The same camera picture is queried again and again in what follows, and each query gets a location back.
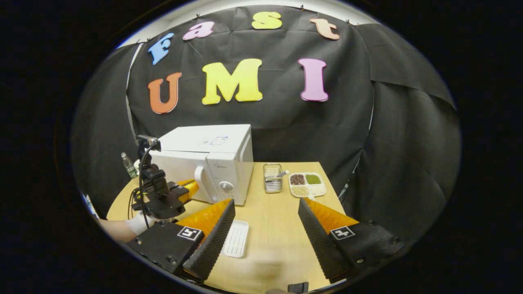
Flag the white divided dish with beans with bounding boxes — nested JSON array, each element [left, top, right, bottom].
[[288, 172, 326, 199]]

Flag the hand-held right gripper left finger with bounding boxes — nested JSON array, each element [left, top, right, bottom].
[[127, 199, 236, 282]]

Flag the white rectangular ribbed tray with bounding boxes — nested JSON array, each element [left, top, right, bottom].
[[222, 220, 250, 258]]

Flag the metal wire basket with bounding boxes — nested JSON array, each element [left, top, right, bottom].
[[263, 163, 283, 194]]

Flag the white microwave oven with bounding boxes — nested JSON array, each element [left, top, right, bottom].
[[150, 124, 254, 206]]

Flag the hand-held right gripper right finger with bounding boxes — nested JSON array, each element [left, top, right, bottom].
[[298, 198, 407, 284]]

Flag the clear plastic bottle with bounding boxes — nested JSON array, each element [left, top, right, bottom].
[[121, 152, 138, 179]]

